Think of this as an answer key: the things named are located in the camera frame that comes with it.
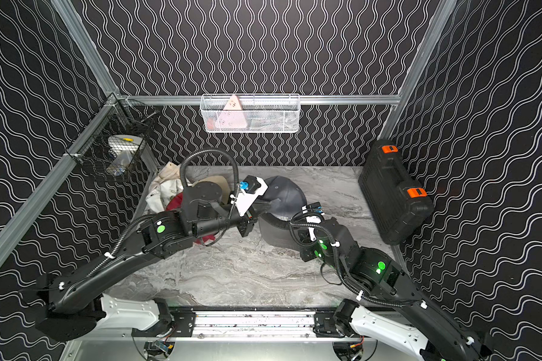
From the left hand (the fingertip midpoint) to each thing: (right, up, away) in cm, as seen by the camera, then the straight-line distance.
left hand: (269, 199), depth 57 cm
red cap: (-38, -3, +33) cm, 50 cm away
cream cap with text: (-51, +12, +55) cm, 76 cm away
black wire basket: (-56, +19, +23) cm, 63 cm away
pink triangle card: (-16, +32, +33) cm, 49 cm away
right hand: (+9, -9, +9) cm, 16 cm away
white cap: (-48, -1, +38) cm, 61 cm away
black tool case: (+45, -3, +24) cm, 51 cm away
